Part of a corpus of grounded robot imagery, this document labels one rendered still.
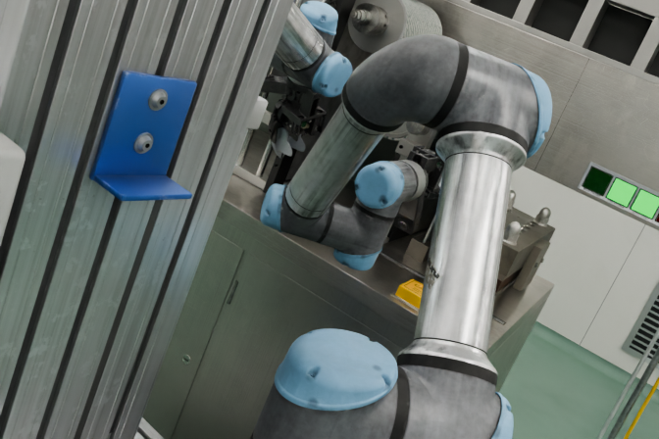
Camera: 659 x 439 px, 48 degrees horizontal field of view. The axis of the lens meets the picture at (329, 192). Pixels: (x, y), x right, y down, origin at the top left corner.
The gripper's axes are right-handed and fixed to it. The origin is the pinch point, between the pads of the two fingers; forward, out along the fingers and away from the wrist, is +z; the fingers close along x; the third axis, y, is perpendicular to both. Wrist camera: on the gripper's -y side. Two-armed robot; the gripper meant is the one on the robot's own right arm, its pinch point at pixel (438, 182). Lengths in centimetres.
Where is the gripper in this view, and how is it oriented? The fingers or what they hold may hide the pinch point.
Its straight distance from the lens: 154.8
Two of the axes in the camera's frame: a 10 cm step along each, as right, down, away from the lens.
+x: -8.1, -4.5, 3.8
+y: 3.7, -8.9, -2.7
